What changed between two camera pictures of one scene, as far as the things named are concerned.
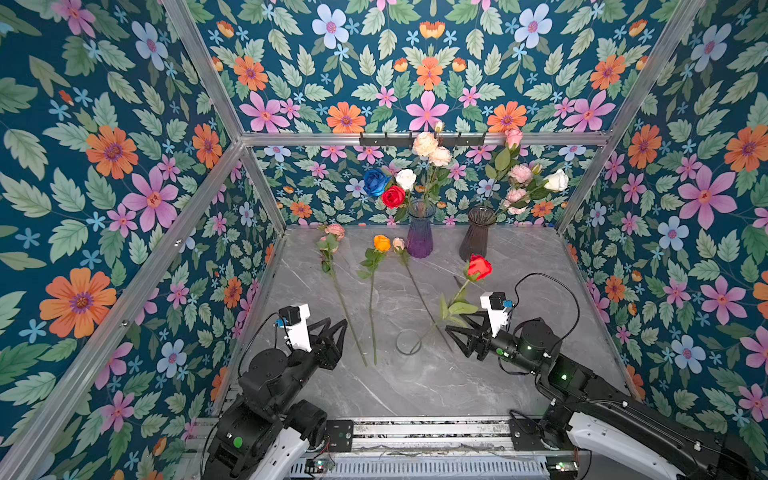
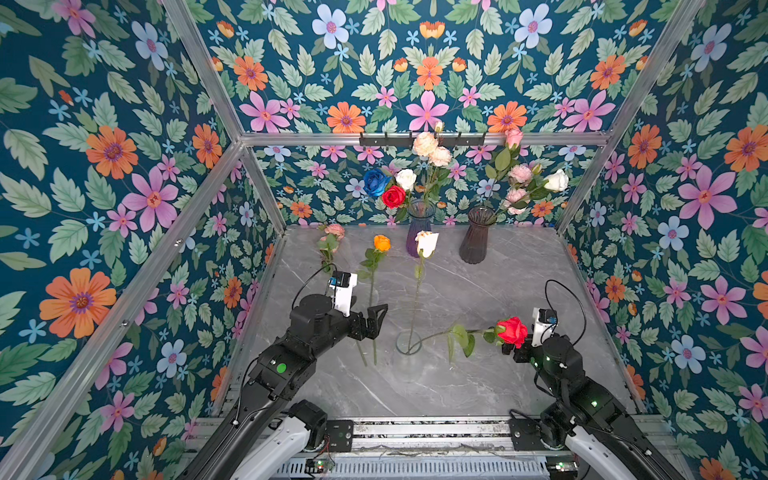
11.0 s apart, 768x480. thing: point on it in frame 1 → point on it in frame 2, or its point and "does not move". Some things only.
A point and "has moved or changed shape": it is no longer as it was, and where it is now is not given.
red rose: x=476 y=269 has moved or changed shape
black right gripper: x=484 y=341 → x=519 y=357
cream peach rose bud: x=399 y=248 has moved or changed shape
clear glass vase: x=408 y=358 does not move
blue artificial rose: x=374 y=181 does not move
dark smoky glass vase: x=475 y=237 does not move
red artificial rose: x=394 y=196 does not move
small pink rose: x=503 y=157 does not move
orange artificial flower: x=375 y=256 does not move
